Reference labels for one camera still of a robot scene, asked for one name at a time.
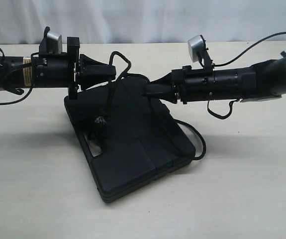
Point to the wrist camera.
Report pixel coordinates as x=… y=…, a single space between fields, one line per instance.
x=198 y=52
x=51 y=42

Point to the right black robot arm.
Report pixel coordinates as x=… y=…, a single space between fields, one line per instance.
x=259 y=82

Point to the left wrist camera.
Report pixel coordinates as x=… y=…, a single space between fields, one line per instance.
x=51 y=42

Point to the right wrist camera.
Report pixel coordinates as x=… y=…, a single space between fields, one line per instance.
x=198 y=52

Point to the black plastic carrying case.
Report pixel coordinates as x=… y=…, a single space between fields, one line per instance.
x=141 y=141

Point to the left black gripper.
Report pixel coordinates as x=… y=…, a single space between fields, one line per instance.
x=58 y=70

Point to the white backdrop curtain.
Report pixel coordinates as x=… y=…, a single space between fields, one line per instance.
x=141 y=21

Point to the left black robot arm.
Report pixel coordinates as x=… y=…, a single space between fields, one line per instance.
x=16 y=73

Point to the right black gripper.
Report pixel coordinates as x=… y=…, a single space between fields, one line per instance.
x=188 y=85

